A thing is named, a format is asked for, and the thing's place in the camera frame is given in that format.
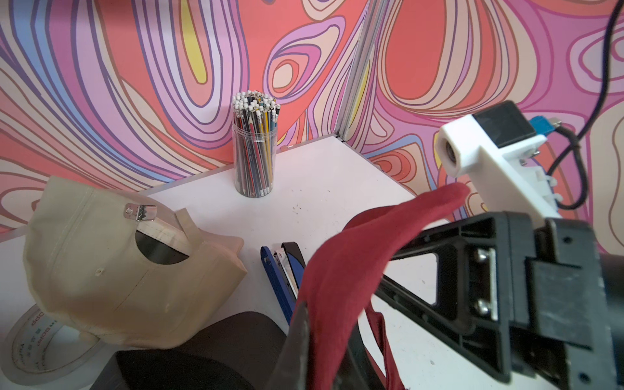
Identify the dark red cap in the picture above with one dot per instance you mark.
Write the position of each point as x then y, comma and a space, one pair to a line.
344, 273

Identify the pencil cup with pencils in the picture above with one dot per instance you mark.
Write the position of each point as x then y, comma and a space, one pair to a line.
254, 135

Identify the dark grey cap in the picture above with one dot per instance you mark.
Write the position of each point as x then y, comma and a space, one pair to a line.
239, 352

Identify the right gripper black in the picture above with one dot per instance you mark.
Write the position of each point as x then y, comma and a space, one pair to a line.
511, 298

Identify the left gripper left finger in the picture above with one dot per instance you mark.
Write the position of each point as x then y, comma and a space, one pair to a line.
291, 370

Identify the clear tape roll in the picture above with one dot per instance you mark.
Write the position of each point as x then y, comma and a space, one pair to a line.
41, 353

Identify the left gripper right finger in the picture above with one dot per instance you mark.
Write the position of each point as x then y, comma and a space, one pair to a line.
356, 371

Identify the beige cap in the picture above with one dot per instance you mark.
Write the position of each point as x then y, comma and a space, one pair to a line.
122, 268

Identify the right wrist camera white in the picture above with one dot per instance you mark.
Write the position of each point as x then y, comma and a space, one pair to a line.
493, 147

